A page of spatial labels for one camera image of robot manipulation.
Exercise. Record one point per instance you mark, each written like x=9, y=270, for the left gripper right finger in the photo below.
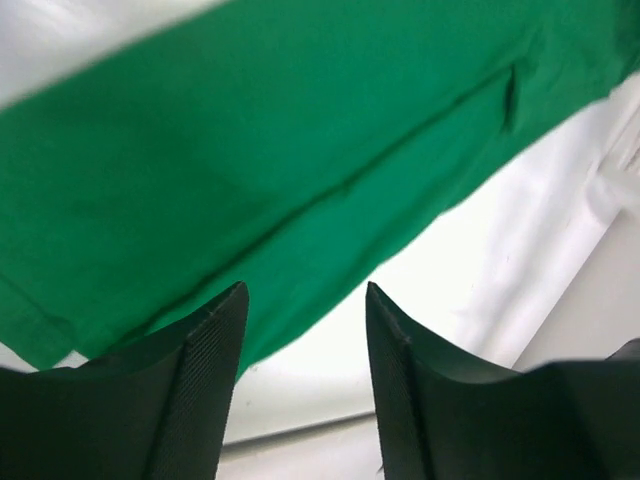
x=444, y=413

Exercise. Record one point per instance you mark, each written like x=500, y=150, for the green t shirt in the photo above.
x=291, y=145

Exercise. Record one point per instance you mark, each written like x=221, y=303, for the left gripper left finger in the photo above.
x=154, y=409

